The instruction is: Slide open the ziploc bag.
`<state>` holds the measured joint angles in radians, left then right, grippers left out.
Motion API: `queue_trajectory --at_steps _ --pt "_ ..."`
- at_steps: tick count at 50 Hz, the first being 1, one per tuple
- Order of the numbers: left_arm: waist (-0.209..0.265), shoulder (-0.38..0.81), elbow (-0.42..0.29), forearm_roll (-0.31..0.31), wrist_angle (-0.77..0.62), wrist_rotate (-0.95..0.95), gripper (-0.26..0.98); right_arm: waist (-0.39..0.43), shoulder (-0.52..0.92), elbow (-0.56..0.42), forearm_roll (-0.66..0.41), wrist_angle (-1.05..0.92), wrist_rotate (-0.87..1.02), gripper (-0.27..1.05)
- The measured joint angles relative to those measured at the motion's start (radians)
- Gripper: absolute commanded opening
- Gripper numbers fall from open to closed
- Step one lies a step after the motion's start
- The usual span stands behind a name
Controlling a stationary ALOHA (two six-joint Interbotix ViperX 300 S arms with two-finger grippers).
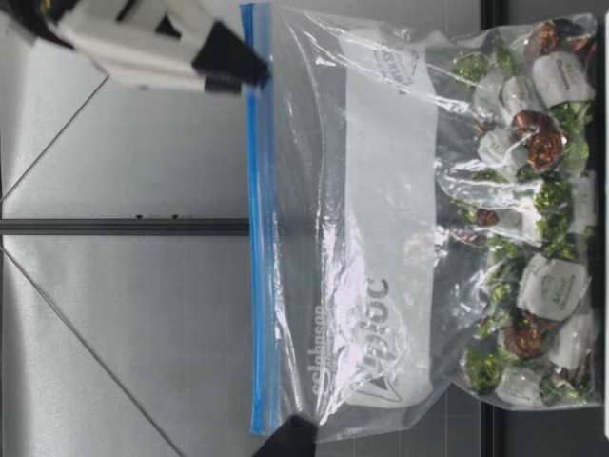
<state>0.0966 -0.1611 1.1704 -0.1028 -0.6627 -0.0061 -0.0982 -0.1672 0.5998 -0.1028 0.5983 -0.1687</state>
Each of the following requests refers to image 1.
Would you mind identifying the clear zip bag with candies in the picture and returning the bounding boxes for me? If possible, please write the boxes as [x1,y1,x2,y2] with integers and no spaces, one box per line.
[239,2,599,438]

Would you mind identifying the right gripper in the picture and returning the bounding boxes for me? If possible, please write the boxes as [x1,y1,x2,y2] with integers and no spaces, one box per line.
[26,0,271,95]

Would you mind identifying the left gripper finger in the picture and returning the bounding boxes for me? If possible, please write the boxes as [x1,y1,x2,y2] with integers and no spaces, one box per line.
[250,413,319,457]

